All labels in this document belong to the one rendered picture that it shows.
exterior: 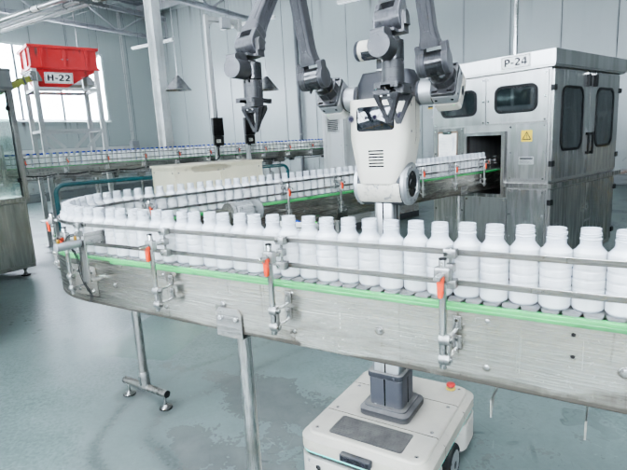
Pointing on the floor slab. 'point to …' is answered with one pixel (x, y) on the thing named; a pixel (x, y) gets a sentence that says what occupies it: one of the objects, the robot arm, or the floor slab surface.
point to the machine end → (538, 142)
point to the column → (159, 73)
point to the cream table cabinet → (184, 172)
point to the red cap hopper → (72, 61)
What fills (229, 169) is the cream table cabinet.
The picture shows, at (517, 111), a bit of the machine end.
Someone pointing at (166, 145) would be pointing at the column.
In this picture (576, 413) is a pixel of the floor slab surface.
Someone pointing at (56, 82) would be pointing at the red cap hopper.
